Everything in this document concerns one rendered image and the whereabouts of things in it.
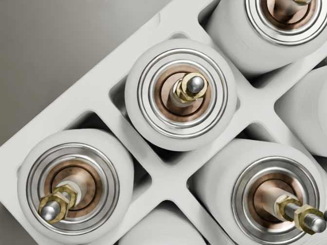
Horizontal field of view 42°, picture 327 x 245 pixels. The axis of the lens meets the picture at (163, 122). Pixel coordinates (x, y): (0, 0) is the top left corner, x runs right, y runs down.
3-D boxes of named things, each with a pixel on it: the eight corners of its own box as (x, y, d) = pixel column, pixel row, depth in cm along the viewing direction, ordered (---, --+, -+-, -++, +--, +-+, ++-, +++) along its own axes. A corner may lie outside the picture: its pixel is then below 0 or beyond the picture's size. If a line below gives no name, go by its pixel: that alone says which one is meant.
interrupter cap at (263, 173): (226, 158, 36) (228, 158, 35) (314, 152, 36) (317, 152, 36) (231, 248, 36) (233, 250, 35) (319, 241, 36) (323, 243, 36)
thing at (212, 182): (189, 139, 54) (214, 147, 36) (263, 134, 54) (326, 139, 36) (193, 216, 54) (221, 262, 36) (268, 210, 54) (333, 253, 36)
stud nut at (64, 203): (44, 223, 27) (41, 227, 26) (36, 198, 27) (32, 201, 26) (74, 214, 27) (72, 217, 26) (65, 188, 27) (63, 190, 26)
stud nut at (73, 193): (56, 211, 31) (53, 214, 30) (48, 189, 31) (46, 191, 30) (81, 203, 31) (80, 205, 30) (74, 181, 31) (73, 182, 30)
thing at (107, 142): (40, 165, 53) (-12, 186, 34) (97, 112, 53) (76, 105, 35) (93, 221, 53) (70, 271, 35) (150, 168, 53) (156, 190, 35)
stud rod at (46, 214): (64, 201, 33) (42, 223, 25) (60, 188, 32) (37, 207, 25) (77, 197, 33) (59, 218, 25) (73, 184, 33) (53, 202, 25)
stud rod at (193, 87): (189, 85, 34) (204, 74, 27) (191, 97, 34) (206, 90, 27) (177, 87, 34) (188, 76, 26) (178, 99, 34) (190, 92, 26)
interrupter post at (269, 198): (258, 186, 36) (270, 192, 33) (286, 184, 36) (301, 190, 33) (260, 215, 36) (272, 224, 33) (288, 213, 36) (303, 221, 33)
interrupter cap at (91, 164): (8, 186, 35) (5, 187, 34) (76, 122, 35) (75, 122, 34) (71, 253, 35) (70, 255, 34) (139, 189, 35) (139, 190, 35)
